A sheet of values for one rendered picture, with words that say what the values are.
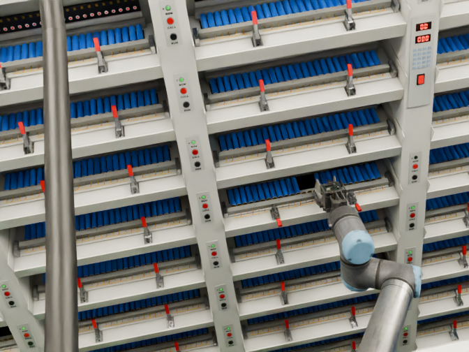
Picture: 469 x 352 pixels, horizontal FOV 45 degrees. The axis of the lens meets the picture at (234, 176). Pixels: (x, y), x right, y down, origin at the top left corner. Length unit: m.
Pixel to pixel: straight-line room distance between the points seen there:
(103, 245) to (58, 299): 1.47
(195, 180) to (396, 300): 0.69
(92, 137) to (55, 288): 1.26
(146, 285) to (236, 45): 0.91
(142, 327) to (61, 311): 1.72
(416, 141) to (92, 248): 1.11
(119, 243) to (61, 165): 1.40
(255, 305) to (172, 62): 1.01
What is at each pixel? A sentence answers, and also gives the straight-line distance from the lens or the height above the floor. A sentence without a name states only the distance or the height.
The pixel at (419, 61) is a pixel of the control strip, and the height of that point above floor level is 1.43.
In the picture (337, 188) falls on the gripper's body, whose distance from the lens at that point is 1.78.
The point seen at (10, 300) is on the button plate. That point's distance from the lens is 2.07.
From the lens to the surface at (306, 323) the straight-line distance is 2.33.
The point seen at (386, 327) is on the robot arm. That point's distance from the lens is 1.51.
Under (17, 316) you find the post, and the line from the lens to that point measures 2.12.
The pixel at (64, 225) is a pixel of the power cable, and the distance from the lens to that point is 0.49.
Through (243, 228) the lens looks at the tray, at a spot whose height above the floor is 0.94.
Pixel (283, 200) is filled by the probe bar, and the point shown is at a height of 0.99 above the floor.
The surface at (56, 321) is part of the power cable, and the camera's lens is 0.45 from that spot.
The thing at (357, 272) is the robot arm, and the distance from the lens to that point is 1.70.
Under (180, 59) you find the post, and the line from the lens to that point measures 1.57.
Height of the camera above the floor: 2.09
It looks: 32 degrees down
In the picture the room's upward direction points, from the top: 8 degrees counter-clockwise
